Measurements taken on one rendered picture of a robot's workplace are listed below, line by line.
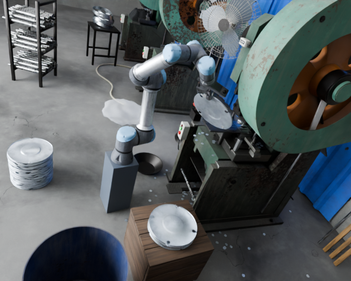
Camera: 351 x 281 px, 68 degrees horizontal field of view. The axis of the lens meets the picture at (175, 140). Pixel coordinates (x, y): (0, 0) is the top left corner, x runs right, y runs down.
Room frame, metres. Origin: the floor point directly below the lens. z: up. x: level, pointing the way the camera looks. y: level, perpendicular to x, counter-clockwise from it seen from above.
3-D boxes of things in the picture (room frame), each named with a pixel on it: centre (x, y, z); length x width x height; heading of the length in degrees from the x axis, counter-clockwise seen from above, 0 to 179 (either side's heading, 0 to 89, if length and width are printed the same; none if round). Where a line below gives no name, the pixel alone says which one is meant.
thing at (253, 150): (1.55, -0.51, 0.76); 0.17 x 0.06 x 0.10; 26
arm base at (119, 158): (1.36, 0.31, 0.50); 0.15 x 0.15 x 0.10
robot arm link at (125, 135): (1.37, 0.31, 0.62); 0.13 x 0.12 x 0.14; 138
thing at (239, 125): (1.70, -0.43, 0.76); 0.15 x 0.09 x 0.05; 26
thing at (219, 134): (1.62, -0.28, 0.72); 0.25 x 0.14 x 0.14; 116
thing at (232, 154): (1.70, -0.44, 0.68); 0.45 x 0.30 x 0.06; 26
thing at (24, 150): (1.36, 0.98, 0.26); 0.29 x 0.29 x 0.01
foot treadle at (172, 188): (1.64, -0.32, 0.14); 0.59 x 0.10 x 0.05; 116
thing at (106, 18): (4.08, 1.58, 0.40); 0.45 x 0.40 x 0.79; 38
